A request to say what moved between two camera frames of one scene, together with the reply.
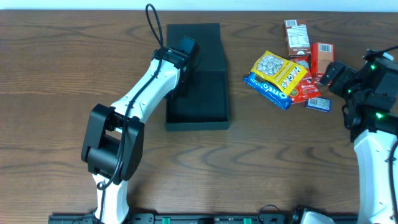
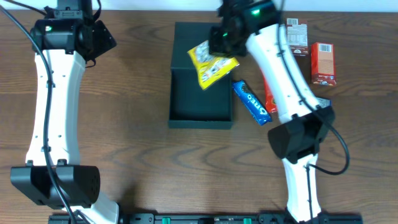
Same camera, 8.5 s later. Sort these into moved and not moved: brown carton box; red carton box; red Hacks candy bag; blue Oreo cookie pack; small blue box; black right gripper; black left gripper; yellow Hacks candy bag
Moved: black right gripper; red Hacks candy bag; yellow Hacks candy bag; blue Oreo cookie pack; black left gripper
Not moved: red carton box; small blue box; brown carton box
